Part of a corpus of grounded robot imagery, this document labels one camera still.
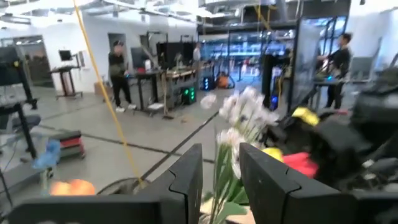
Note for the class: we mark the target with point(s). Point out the black display panel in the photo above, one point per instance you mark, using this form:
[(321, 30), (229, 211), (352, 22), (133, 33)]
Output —
[(174, 54)]

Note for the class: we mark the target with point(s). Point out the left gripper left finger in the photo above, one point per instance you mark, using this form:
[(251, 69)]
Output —
[(189, 186)]

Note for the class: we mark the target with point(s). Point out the small black monitor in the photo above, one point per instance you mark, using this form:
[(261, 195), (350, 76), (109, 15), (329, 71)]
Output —
[(65, 55)]

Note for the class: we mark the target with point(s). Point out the small standing desk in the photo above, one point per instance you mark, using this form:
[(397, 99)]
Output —
[(66, 70)]

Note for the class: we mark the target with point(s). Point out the black equipment stand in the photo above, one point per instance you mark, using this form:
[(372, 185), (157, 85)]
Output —
[(11, 67)]

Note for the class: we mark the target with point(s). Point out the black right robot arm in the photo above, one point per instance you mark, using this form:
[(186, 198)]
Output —
[(376, 105)]

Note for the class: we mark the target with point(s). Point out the orange floor machine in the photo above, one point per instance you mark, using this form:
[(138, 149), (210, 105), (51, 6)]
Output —
[(224, 81)]

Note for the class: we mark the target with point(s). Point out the red artificial tulip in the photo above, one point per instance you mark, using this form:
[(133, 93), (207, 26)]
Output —
[(300, 164)]

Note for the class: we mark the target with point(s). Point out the blue lit computer case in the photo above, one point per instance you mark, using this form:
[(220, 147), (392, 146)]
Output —
[(207, 83)]

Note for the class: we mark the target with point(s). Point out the person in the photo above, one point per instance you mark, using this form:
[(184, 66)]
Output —
[(340, 62), (118, 71), (196, 53)]

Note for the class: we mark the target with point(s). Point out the wooden workbench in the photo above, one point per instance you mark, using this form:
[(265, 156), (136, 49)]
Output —
[(177, 76)]

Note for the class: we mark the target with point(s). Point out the tall black panel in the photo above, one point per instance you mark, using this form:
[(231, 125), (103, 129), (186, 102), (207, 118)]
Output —
[(306, 62)]

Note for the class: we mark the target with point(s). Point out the green lit computer case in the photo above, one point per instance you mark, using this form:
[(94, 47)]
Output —
[(189, 95)]

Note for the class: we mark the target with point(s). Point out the red and grey step stool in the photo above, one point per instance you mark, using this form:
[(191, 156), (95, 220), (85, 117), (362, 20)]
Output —
[(70, 144)]

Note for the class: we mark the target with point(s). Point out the yellow artificial tulip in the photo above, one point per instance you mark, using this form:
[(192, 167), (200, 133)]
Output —
[(273, 153)]

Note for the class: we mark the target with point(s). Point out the blue artificial flower bunch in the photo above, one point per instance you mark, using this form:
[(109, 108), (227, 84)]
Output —
[(48, 154)]

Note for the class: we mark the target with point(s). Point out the white artificial flower bunch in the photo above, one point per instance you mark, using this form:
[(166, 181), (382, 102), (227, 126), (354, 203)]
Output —
[(245, 109)]

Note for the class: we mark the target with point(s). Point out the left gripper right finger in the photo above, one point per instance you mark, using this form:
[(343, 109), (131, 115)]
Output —
[(267, 193)]

